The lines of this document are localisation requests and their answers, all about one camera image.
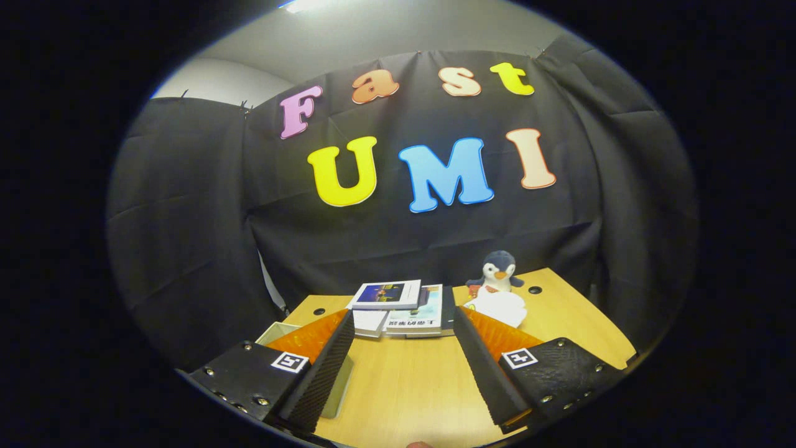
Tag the book with blue photo cover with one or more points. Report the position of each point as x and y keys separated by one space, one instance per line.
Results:
x=385 y=294

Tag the grey penguin plush toy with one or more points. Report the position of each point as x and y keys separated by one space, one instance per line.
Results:
x=499 y=269

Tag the plain white book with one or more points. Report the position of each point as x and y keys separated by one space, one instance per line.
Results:
x=370 y=322

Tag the beige fabric storage box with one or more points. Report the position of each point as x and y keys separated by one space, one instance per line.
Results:
x=341 y=386

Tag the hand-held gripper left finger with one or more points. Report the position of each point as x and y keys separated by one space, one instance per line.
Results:
x=323 y=373

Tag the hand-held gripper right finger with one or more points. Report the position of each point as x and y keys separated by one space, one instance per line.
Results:
x=485 y=373

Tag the large ceiling light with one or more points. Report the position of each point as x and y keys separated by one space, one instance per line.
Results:
x=305 y=5

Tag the white seal plush toy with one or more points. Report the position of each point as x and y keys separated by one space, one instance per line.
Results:
x=504 y=308

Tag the white and teal book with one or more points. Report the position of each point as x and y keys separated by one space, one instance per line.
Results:
x=416 y=320

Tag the black book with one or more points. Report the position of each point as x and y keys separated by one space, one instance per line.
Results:
x=448 y=298

